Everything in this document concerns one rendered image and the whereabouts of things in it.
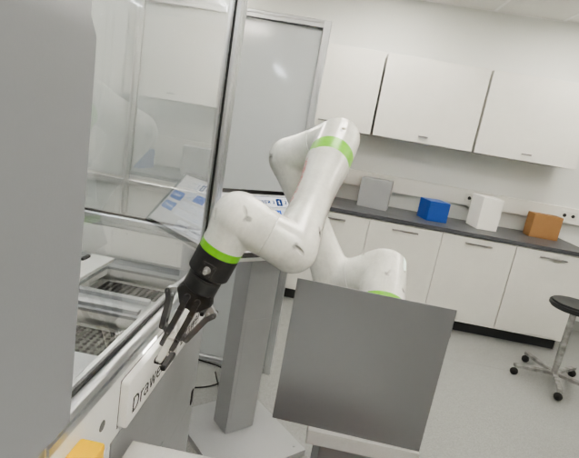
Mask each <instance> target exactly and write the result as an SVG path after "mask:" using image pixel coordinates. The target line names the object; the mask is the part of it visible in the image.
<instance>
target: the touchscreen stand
mask: <svg viewBox="0 0 579 458"><path fill-rule="evenodd" d="M278 275H279V269H277V268H276V267H274V266H273V265H271V264H269V263H268V262H267V261H253V262H238V264H237V266H236V271H235V282H234V289H233V294H232V301H231V307H230V313H229V319H228V325H227V331H226V337H225V348H224V355H223V361H222V367H221V373H220V380H219V385H218V392H217V397H216V401H214V402H210V403H204V404H201V405H197V406H194V407H192V412H191V418H190V425H189V432H188V438H187V440H188V441H189V443H190V444H191V445H192V446H193V448H194V449H195V451H196V453H197V454H199V455H203V456H207V457H212V458H298V457H300V456H303V455H304V453H305V448H304V447H303V446H302V445H301V444H300V443H299V442H298V441H296V439H295V438H294V437H293V436H292V435H291V434H290V433H289V432H288V431H287V430H286V429H285V428H284V427H283V426H282V425H281V424H280V423H279V422H278V421H277V420H276V419H275V418H273V417H272V415H271V413H270V412H269V411H268V410H267V409H266V408H265V407H264V406H263V405H262V404H261V403H260V402H259V401H258V400H257V396H258V392H259V386H260V381H261V375H262V370H263V365H264V359H265V349H266V344H267V339H268V334H269V328H270V323H271V317H272V312H273V307H274V301H275V291H276V286H277V281H278Z"/></svg>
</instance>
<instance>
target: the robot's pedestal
mask: <svg viewBox="0 0 579 458"><path fill-rule="evenodd" d="M305 443H309V444H312V445H313V447H312V451H311V455H310V458H418V456H419V452H417V451H413V450H409V449H405V448H401V447H397V446H393V445H389V444H385V443H379V442H374V441H370V440H366V439H363V438H358V437H354V436H351V435H346V434H342V433H336V432H331V431H327V430H324V429H319V428H315V427H312V426H308V425H307V429H306V438H305Z"/></svg>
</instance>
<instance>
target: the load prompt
mask: <svg viewBox="0 0 579 458"><path fill-rule="evenodd" d="M255 197H256V198H257V199H258V200H260V201H261V202H263V203H264V204H266V205H268V206H269V207H278V208H287V206H288V202H287V200H286V198H284V197H267V196H255Z"/></svg>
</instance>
